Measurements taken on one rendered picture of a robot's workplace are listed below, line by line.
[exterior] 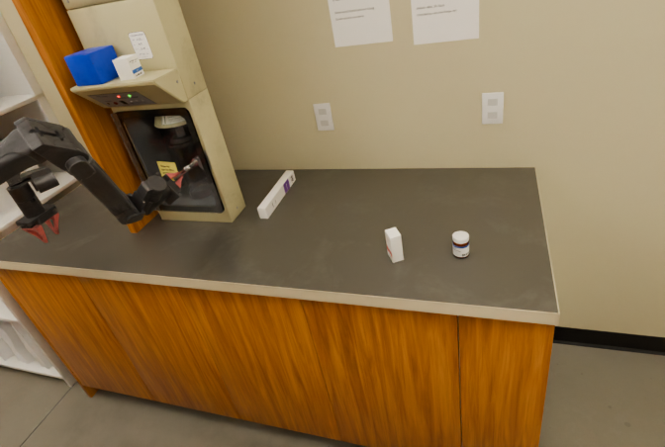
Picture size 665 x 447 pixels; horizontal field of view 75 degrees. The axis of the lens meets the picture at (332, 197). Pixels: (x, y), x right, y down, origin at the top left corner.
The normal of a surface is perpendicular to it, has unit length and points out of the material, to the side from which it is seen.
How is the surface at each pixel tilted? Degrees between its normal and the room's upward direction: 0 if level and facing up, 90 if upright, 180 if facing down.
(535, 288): 1
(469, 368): 90
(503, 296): 0
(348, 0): 90
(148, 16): 90
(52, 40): 90
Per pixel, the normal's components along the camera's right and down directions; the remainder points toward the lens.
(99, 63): 0.94, 0.01
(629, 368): -0.17, -0.84
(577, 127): -0.29, 0.54
